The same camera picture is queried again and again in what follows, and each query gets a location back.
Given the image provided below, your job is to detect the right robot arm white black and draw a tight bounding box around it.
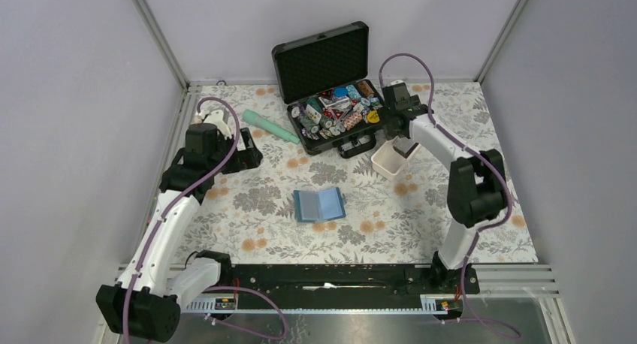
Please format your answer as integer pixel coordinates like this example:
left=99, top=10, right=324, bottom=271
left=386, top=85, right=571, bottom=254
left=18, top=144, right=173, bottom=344
left=379, top=81, right=512, bottom=293

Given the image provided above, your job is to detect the silver VIP card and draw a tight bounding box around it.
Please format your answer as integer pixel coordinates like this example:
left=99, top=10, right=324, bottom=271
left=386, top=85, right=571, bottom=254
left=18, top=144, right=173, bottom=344
left=392, top=137, right=419, bottom=159

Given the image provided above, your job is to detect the yellow round chip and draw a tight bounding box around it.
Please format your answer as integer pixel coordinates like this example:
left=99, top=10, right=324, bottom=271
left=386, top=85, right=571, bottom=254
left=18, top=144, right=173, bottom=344
left=366, top=110, right=380, bottom=124

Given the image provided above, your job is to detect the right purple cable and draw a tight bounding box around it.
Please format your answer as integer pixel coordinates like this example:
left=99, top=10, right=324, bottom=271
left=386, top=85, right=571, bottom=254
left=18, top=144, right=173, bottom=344
left=378, top=53, right=514, bottom=234

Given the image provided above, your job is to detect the white plastic card tray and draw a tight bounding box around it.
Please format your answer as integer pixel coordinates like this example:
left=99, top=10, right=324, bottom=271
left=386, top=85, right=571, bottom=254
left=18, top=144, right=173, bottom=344
left=371, top=138, right=420, bottom=180

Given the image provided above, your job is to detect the black poker chip case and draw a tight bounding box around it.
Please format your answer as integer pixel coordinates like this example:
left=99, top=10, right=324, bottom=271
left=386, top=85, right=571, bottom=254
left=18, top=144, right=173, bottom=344
left=271, top=21, right=385, bottom=158

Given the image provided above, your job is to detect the mint green cylindrical device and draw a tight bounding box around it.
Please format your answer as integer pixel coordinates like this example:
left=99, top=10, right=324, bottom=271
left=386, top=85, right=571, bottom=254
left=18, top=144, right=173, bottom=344
left=242, top=110, right=300, bottom=144

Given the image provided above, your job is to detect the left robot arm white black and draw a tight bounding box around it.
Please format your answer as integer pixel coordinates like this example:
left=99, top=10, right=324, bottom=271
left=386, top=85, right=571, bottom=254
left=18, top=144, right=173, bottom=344
left=96, top=123, right=263, bottom=342

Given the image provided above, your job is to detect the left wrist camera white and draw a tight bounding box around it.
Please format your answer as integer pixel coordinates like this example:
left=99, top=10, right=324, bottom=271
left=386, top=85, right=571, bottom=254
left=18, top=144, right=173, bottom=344
left=192, top=109, right=232, bottom=138

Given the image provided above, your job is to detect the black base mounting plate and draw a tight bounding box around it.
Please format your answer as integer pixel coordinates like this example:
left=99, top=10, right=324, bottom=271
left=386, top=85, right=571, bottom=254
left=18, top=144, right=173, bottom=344
left=205, top=258, right=480, bottom=305

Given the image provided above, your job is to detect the slotted cable duct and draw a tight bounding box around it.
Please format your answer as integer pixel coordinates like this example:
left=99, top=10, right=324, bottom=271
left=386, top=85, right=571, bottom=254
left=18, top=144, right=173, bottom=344
left=182, top=294, right=448, bottom=315

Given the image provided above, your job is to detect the blue leather card holder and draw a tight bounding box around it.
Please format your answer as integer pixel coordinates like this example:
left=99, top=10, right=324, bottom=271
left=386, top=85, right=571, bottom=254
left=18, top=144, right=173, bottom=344
left=293, top=187, right=346, bottom=223

